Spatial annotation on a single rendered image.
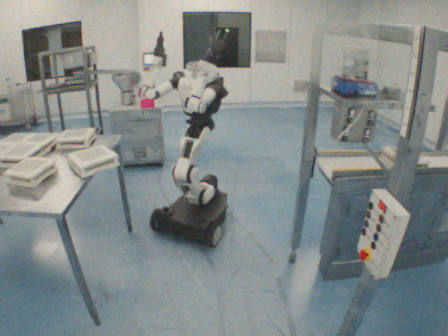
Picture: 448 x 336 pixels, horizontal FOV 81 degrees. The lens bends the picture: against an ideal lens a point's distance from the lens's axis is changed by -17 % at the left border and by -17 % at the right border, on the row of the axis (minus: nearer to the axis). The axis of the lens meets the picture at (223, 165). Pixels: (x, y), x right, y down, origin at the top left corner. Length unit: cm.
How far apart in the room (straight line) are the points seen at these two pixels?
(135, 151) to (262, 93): 372
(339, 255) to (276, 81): 516
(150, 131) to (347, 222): 253
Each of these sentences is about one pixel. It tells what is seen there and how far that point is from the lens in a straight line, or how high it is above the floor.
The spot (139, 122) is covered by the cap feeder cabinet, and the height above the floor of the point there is 60.
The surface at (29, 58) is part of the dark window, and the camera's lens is 703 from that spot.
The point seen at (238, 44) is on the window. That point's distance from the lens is 656.
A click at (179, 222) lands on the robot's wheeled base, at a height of 19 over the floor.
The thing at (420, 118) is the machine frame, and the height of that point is 142.
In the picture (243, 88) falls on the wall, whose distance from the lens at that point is 669.
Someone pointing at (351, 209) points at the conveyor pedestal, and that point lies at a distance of 201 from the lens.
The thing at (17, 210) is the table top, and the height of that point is 88.
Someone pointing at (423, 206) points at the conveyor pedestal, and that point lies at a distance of 234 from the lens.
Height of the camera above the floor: 163
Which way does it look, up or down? 25 degrees down
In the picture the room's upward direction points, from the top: straight up
